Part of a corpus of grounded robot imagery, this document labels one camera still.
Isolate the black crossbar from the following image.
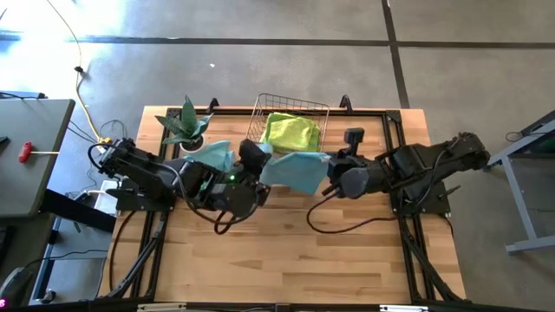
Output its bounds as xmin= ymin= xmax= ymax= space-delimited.
xmin=39 ymin=188 xmax=118 ymax=234

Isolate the white power box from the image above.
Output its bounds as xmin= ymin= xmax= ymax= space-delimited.
xmin=88 ymin=179 xmax=121 ymax=217

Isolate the grey metal-leg table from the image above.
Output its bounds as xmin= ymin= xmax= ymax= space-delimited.
xmin=479 ymin=110 xmax=555 ymax=256

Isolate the grey side table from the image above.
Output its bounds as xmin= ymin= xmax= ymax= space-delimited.
xmin=0 ymin=98 xmax=76 ymax=218

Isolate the red-handled screwdriver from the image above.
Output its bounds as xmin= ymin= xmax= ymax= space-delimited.
xmin=16 ymin=140 xmax=60 ymax=165

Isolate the silver metal bracket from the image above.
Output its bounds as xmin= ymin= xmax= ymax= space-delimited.
xmin=137 ymin=302 xmax=187 ymax=312
xmin=380 ymin=304 xmax=429 ymax=312

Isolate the potted snake plant white pot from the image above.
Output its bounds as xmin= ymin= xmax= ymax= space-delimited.
xmin=154 ymin=94 xmax=214 ymax=156

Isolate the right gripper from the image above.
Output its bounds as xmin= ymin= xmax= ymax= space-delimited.
xmin=321 ymin=127 xmax=378 ymax=200

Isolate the light green towel white label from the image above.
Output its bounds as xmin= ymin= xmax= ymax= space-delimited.
xmin=258 ymin=111 xmax=296 ymax=146

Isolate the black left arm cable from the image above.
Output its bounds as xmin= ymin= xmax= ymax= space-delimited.
xmin=173 ymin=164 xmax=259 ymax=236

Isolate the green microfiber towel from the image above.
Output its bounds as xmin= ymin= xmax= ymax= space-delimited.
xmin=266 ymin=114 xmax=323 ymax=153

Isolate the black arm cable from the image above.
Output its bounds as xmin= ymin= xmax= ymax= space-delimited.
xmin=305 ymin=192 xmax=399 ymax=235
xmin=173 ymin=164 xmax=259 ymax=236

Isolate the black aluminium table frame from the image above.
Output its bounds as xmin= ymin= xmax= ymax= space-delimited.
xmin=98 ymin=94 xmax=469 ymax=312

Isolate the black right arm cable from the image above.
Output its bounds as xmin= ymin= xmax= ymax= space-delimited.
xmin=305 ymin=192 xmax=399 ymax=235

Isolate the teal microfiber towel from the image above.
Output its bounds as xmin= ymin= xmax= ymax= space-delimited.
xmin=258 ymin=142 xmax=331 ymax=196
xmin=184 ymin=140 xmax=238 ymax=173

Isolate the yellow floor cable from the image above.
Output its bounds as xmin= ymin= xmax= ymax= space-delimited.
xmin=45 ymin=0 xmax=116 ymax=153

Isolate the copper wire basket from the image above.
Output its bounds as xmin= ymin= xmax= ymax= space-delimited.
xmin=245 ymin=93 xmax=330 ymax=153

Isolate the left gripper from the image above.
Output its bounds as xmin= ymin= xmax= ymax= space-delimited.
xmin=236 ymin=138 xmax=273 ymax=207

